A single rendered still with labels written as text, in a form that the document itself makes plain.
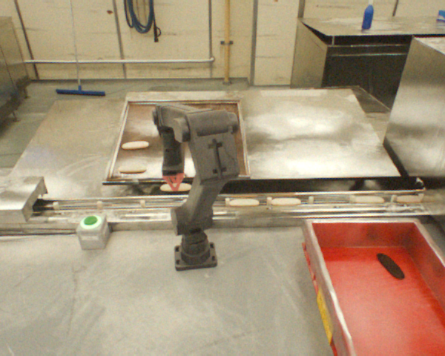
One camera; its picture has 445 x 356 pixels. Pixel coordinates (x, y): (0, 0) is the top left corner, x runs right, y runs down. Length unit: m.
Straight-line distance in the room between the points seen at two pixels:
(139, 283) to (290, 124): 0.89
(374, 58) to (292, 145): 1.63
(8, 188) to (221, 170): 0.85
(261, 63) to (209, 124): 3.95
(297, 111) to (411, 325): 0.97
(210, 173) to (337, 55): 2.30
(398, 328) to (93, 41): 4.55
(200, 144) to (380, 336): 0.62
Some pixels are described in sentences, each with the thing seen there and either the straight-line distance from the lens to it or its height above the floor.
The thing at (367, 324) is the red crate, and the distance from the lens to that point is 0.99.
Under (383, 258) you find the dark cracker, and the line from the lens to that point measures 1.15.
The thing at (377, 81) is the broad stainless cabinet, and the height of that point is 0.69.
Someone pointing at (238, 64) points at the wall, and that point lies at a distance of 4.87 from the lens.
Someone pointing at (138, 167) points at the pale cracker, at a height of 0.91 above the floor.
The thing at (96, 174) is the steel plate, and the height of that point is 0.82.
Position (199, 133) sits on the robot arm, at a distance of 0.64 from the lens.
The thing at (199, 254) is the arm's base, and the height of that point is 0.87.
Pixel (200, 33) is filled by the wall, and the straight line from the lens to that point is 4.76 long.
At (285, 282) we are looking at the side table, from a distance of 1.02.
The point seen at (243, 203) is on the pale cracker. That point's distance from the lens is 1.20.
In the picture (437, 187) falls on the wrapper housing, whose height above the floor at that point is 0.96.
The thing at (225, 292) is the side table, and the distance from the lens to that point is 0.99.
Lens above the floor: 1.59
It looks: 34 degrees down
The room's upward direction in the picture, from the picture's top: straight up
